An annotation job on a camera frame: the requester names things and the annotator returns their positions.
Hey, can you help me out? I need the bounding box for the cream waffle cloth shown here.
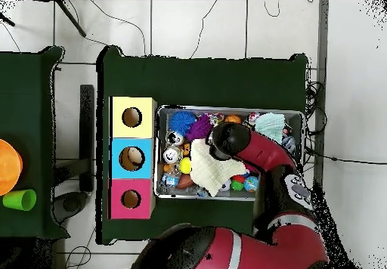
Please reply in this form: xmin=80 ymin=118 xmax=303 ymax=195
xmin=189 ymin=137 xmax=249 ymax=197

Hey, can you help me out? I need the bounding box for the mint green waffle cloth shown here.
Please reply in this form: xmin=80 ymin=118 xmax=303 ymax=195
xmin=254 ymin=113 xmax=286 ymax=144

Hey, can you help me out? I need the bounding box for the silver mesh bin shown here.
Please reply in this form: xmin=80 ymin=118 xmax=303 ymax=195
xmin=153 ymin=105 xmax=306 ymax=202

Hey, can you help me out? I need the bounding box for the wooden three-hole box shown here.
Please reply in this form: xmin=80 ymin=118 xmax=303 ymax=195
xmin=108 ymin=96 xmax=157 ymax=220

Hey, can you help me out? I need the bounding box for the purple spiky ball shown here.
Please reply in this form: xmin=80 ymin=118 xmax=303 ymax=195
xmin=184 ymin=113 xmax=213 ymax=141

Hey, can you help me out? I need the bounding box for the crushed silver can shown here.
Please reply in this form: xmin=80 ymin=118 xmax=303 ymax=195
xmin=165 ymin=129 xmax=185 ymax=147

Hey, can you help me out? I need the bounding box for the blue fuzzy ball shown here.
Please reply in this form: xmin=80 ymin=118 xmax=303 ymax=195
xmin=168 ymin=110 xmax=197 ymax=137

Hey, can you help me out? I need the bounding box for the crushed can with gold print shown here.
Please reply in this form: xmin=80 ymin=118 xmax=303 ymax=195
xmin=162 ymin=145 xmax=183 ymax=165

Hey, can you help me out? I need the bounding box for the yellow ball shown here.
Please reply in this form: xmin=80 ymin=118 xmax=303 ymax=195
xmin=178 ymin=156 xmax=192 ymax=175

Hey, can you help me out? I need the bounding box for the brown toy football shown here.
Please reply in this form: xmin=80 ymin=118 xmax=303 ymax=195
xmin=175 ymin=174 xmax=196 ymax=190

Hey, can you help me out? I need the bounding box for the orange toy basketball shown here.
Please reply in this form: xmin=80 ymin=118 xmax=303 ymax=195
xmin=223 ymin=114 xmax=243 ymax=125

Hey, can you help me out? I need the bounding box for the dark green tablecloth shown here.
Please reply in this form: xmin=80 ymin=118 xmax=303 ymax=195
xmin=96 ymin=45 xmax=309 ymax=246
xmin=0 ymin=45 xmax=70 ymax=240

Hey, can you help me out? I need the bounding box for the globe print ball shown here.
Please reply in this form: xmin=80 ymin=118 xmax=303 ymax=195
xmin=243 ymin=175 xmax=260 ymax=193

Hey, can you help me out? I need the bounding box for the grey floor base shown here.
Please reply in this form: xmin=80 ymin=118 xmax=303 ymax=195
xmin=51 ymin=190 xmax=89 ymax=224

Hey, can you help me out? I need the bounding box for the black tripod leg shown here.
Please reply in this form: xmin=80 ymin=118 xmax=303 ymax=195
xmin=0 ymin=11 xmax=15 ymax=27
xmin=55 ymin=0 xmax=87 ymax=38

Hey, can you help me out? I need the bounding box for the green plastic cup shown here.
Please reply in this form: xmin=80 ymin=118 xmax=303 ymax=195
xmin=2 ymin=189 xmax=37 ymax=212

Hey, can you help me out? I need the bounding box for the orange bowl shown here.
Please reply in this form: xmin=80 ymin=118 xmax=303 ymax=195
xmin=0 ymin=138 xmax=23 ymax=196

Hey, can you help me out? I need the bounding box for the black floor cable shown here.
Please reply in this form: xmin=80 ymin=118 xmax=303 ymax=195
xmin=305 ymin=147 xmax=387 ymax=165

